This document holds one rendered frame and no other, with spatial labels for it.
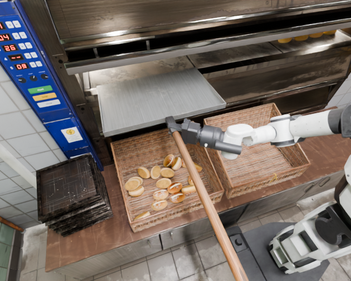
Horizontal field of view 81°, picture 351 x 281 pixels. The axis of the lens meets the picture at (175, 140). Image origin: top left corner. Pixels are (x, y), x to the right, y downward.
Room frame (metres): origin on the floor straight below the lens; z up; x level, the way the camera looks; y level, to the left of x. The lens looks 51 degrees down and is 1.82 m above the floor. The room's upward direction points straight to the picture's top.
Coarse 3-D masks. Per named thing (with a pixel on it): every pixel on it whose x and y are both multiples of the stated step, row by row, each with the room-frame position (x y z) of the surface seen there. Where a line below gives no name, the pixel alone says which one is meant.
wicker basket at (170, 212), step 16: (112, 144) 0.77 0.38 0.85; (128, 144) 0.79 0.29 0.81; (144, 144) 0.82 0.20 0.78; (160, 144) 0.85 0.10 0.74; (192, 144) 0.91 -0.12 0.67; (128, 160) 0.76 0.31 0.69; (144, 160) 0.78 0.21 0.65; (160, 160) 0.81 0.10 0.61; (192, 160) 0.83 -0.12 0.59; (208, 160) 0.70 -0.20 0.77; (128, 176) 0.69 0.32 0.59; (160, 176) 0.69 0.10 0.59; (176, 176) 0.70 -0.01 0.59; (208, 176) 0.67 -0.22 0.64; (128, 192) 0.58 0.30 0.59; (144, 192) 0.58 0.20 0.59; (208, 192) 0.58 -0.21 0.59; (128, 208) 0.41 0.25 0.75; (144, 208) 0.48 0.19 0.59; (176, 208) 0.42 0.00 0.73; (192, 208) 0.46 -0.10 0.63; (144, 224) 0.36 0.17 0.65
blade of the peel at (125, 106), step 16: (128, 80) 0.93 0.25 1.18; (144, 80) 0.93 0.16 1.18; (160, 80) 0.93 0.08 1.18; (176, 80) 0.93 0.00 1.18; (192, 80) 0.93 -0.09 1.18; (112, 96) 0.80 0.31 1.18; (128, 96) 0.80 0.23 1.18; (144, 96) 0.80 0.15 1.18; (160, 96) 0.80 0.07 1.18; (176, 96) 0.80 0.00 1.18; (192, 96) 0.80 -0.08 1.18; (208, 96) 0.80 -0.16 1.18; (112, 112) 0.69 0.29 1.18; (128, 112) 0.69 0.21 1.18; (144, 112) 0.69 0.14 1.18; (160, 112) 0.69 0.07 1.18; (176, 112) 0.69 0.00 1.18; (192, 112) 0.67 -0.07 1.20; (112, 128) 0.59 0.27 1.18; (128, 128) 0.57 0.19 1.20
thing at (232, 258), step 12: (180, 144) 0.48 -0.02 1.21; (192, 168) 0.37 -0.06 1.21; (192, 180) 0.33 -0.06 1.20; (204, 192) 0.29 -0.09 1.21; (204, 204) 0.25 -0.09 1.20; (216, 216) 0.21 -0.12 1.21; (216, 228) 0.18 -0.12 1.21; (228, 240) 0.15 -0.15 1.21; (228, 252) 0.12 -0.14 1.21; (228, 264) 0.09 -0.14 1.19; (240, 264) 0.09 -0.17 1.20; (240, 276) 0.06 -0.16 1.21
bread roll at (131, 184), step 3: (129, 180) 0.61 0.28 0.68; (132, 180) 0.61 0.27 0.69; (135, 180) 0.61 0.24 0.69; (138, 180) 0.62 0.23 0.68; (126, 183) 0.59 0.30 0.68; (129, 183) 0.59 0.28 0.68; (132, 183) 0.59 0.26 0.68; (135, 183) 0.59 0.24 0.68; (138, 183) 0.60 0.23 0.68; (126, 186) 0.58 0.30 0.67; (129, 186) 0.58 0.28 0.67; (132, 186) 0.58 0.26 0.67; (135, 186) 0.58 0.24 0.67; (126, 189) 0.57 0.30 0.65; (129, 189) 0.57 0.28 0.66; (132, 189) 0.57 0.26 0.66
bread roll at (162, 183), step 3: (159, 180) 0.63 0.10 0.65; (162, 180) 0.63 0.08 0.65; (165, 180) 0.63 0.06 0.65; (168, 180) 0.63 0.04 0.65; (156, 183) 0.62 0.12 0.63; (159, 183) 0.62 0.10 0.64; (162, 183) 0.61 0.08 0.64; (165, 183) 0.61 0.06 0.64; (168, 183) 0.61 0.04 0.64; (159, 186) 0.60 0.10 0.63; (162, 186) 0.60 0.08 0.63; (165, 186) 0.60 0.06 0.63; (168, 186) 0.60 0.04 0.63
